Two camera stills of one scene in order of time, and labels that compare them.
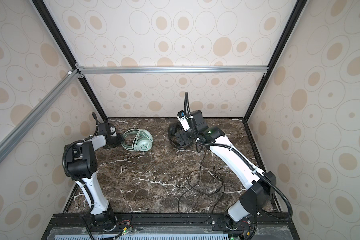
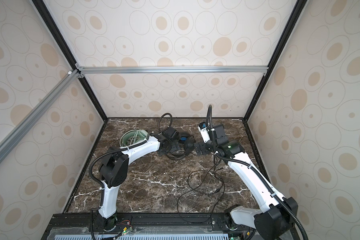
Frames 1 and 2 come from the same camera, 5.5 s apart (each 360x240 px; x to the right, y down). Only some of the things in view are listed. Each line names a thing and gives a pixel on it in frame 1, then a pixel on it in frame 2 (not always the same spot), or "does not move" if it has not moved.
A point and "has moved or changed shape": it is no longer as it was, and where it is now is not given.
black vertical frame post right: x=297 y=14 does not move
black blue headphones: x=173 y=128 has moved or changed shape
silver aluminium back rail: x=172 y=69 does not move
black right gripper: x=185 y=139 to x=203 y=150
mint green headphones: x=138 y=140 does not move
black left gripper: x=121 y=140 to x=171 y=143
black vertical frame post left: x=44 y=12 does not move
